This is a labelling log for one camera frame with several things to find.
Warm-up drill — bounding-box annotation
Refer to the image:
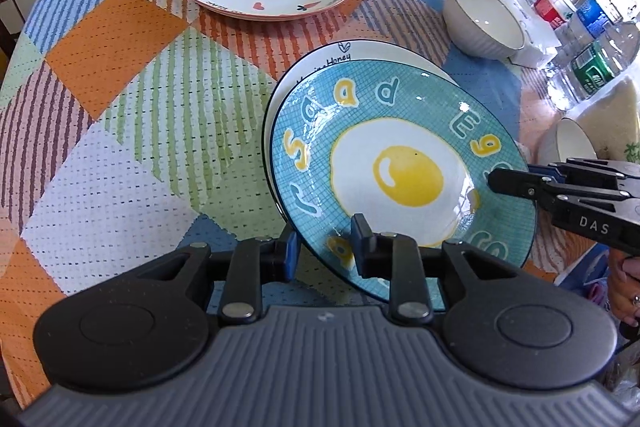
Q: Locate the teal fried egg plate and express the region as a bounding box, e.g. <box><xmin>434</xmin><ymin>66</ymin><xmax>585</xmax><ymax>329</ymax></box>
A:
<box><xmin>270</xmin><ymin>58</ymin><xmax>538</xmax><ymax>313</ymax></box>

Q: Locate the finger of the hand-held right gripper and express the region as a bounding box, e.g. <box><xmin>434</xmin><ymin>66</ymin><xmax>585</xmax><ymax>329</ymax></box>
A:
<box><xmin>530</xmin><ymin>158</ymin><xmax>640</xmax><ymax>182</ymax></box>
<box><xmin>487</xmin><ymin>167</ymin><xmax>633</xmax><ymax>209</ymax></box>

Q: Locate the patchwork checked tablecloth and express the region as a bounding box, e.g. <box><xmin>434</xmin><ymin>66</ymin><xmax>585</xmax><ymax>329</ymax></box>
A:
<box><xmin>0</xmin><ymin>0</ymin><xmax>616</xmax><ymax>413</ymax></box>

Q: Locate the white bowl with dark rim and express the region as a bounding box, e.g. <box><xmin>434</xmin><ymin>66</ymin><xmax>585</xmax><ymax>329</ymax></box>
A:
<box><xmin>537</xmin><ymin>117</ymin><xmax>599</xmax><ymax>165</ymax></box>
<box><xmin>444</xmin><ymin>0</ymin><xmax>527</xmax><ymax>60</ymax></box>

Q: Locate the white plate with dark rim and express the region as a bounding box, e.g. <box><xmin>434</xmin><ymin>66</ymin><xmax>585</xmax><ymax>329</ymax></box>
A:
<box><xmin>261</xmin><ymin>40</ymin><xmax>461</xmax><ymax>220</ymax></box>

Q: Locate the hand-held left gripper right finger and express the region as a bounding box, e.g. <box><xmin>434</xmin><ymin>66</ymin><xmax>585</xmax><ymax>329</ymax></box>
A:
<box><xmin>350</xmin><ymin>213</ymin><xmax>521</xmax><ymax>327</ymax></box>

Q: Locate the person's right hand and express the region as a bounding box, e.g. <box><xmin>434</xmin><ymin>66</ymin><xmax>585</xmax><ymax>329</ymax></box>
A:
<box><xmin>606</xmin><ymin>251</ymin><xmax>640</xmax><ymax>325</ymax></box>

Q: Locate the clear bag of rice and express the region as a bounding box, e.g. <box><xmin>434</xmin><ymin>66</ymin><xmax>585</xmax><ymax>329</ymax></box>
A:
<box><xmin>595</xmin><ymin>74</ymin><xmax>640</xmax><ymax>160</ymax></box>

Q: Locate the blue label water bottle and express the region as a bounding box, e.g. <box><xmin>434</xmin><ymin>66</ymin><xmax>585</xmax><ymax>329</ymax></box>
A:
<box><xmin>560</xmin><ymin>0</ymin><xmax>630</xmax><ymax>58</ymax></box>

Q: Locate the green label water bottle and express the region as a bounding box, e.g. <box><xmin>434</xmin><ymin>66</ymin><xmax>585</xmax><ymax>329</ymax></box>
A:
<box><xmin>547</xmin><ymin>21</ymin><xmax>640</xmax><ymax>110</ymax></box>

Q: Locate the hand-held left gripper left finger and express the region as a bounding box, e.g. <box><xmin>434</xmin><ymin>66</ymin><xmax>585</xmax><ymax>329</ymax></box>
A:
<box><xmin>135</xmin><ymin>224</ymin><xmax>301</xmax><ymax>328</ymax></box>

